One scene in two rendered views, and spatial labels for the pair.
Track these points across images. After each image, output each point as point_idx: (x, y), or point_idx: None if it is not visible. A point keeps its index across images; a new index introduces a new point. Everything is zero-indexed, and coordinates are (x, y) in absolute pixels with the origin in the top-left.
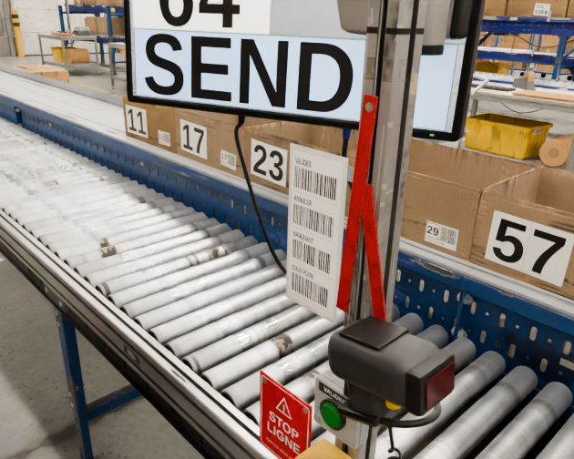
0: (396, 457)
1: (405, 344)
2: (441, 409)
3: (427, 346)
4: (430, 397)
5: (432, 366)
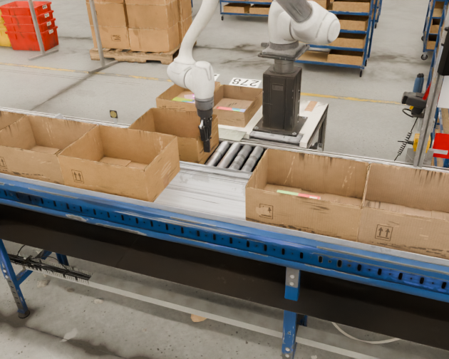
0: (410, 135)
1: (413, 93)
2: (403, 111)
3: (409, 94)
4: (402, 96)
5: (405, 92)
